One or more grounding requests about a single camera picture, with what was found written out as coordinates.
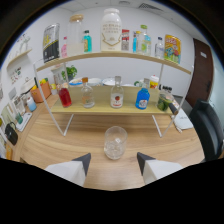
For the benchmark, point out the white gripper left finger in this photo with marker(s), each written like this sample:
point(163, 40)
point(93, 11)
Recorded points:
point(68, 170)

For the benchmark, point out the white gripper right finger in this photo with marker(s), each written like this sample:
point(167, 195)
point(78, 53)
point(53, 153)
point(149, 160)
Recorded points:
point(160, 168)

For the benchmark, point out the silver soda water can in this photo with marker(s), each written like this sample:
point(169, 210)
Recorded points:
point(51, 43)

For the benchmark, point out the teal cup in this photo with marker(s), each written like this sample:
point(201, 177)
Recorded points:
point(19, 118)

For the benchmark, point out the clear glass with ice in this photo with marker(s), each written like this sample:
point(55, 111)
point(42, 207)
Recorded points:
point(115, 143)

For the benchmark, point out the white pouch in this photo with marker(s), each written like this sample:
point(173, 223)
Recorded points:
point(183, 120)

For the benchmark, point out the black chair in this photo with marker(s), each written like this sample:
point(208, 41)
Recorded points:
point(208, 128)

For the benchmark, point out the white tray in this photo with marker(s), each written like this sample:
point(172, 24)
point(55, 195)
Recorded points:
point(24, 121)

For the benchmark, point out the black bag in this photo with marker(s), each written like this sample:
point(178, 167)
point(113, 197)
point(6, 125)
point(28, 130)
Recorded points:
point(11, 135)

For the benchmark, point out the two-tier wooden shelf rack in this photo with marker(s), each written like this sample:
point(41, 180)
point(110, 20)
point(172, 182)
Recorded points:
point(100, 107)

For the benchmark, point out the blue liquid bottle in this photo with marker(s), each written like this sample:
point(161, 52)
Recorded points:
point(142, 99)

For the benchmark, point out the red liquid bottle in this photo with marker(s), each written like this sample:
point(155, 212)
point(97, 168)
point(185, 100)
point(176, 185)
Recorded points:
point(65, 96)

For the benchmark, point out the small white blue bottle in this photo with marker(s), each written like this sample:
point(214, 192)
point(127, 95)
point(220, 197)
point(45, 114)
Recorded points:
point(31, 105)

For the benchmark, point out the clear bottle with orange cap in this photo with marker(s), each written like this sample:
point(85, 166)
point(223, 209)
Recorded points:
point(88, 97)

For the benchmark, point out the orange basket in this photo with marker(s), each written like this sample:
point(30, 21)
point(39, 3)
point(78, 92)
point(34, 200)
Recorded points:
point(41, 93)

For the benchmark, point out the green mug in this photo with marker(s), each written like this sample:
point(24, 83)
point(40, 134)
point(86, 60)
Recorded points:
point(138, 83)

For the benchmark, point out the white bowl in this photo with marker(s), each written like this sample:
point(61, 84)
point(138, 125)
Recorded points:
point(108, 81)
point(76, 82)
point(95, 81)

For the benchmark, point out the white lidded pot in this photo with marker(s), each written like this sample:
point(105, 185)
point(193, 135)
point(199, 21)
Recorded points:
point(27, 85)

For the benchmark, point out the clear canister with white lid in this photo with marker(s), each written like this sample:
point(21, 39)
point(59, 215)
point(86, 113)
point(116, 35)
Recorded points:
point(58, 76)

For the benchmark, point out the green potted plant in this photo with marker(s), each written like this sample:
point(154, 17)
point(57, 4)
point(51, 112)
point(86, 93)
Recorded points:
point(70, 71)

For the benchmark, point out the small clear bottle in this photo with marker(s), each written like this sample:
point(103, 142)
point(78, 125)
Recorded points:
point(159, 49)

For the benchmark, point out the yellow colourful can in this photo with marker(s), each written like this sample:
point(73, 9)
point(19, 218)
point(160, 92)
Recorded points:
point(172, 49)

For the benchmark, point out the pink liquid bottle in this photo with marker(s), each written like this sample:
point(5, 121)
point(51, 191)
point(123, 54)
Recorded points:
point(64, 49)

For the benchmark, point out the clear bottle with green cap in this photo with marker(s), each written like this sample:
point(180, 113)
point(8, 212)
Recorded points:
point(145, 43)

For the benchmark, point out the small light blue bottle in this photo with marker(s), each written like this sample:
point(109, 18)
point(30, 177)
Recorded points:
point(135, 43)

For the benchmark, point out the teal liquid bottle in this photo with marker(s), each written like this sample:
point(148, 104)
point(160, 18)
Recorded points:
point(87, 42)

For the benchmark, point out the glass jar with cork lid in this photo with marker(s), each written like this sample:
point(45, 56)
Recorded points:
point(75, 38)

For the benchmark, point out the large white bottle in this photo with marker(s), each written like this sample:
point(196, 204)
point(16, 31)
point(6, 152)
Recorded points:
point(111, 31)

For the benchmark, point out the wooden wall shelf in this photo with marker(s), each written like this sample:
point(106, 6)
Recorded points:
point(20, 56)

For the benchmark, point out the red wall poster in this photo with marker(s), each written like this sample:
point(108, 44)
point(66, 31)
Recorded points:
point(125, 38)

